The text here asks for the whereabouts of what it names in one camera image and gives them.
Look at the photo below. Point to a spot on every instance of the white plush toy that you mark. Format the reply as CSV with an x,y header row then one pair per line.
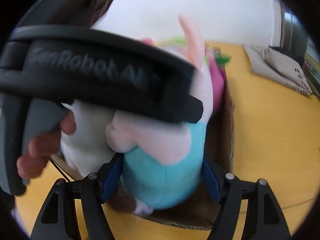
x,y
85,142

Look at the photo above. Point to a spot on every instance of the person's left hand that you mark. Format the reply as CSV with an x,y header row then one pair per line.
x,y
42,150

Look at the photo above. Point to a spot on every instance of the cardboard box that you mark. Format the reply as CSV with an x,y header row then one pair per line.
x,y
225,140

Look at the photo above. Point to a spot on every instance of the white cloth bag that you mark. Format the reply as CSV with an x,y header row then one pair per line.
x,y
275,65

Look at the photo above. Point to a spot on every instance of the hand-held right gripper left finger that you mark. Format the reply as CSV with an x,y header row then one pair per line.
x,y
112,180

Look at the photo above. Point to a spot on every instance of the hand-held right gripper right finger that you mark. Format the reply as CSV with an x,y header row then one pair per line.
x,y
211,182

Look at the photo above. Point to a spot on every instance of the light blue plush toy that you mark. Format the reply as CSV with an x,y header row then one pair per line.
x,y
162,175

